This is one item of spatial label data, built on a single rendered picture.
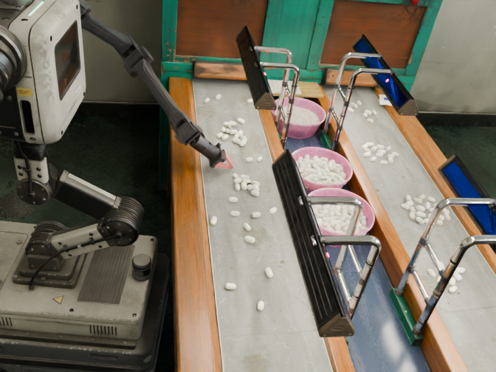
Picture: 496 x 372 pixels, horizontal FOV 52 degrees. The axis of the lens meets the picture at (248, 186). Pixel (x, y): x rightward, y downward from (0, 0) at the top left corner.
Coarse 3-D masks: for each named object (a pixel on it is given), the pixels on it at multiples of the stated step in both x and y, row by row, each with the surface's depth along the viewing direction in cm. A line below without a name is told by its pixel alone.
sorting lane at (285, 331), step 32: (224, 96) 253; (256, 128) 232; (256, 160) 213; (224, 192) 194; (224, 224) 180; (256, 224) 182; (224, 256) 168; (256, 256) 169; (288, 256) 171; (224, 288) 157; (256, 288) 159; (288, 288) 160; (224, 320) 148; (256, 320) 149; (288, 320) 150; (224, 352) 139; (256, 352) 141; (288, 352) 142; (320, 352) 143
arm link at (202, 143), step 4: (200, 136) 193; (196, 140) 192; (200, 140) 192; (204, 140) 194; (192, 144) 193; (196, 144) 192; (200, 144) 192; (204, 144) 193; (208, 144) 194; (196, 148) 194; (200, 148) 193; (204, 148) 194; (200, 152) 195
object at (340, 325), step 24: (288, 168) 149; (288, 192) 143; (288, 216) 138; (312, 216) 132; (312, 264) 122; (312, 288) 118; (336, 288) 113; (312, 312) 115; (336, 312) 109; (336, 336) 111
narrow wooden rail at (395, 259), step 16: (336, 128) 236; (352, 160) 217; (352, 176) 212; (352, 192) 212; (368, 192) 201; (384, 208) 194; (384, 224) 186; (384, 240) 182; (400, 240) 181; (384, 256) 182; (400, 256) 174; (400, 272) 170; (416, 288) 164; (416, 304) 159; (416, 320) 159; (432, 320) 154; (432, 336) 150; (448, 336) 150; (432, 352) 150; (448, 352) 146; (432, 368) 150; (448, 368) 142; (464, 368) 142
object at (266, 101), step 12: (240, 36) 228; (240, 48) 221; (252, 48) 210; (252, 60) 205; (252, 72) 199; (264, 72) 199; (252, 84) 194; (264, 84) 186; (252, 96) 190; (264, 96) 182; (264, 108) 186
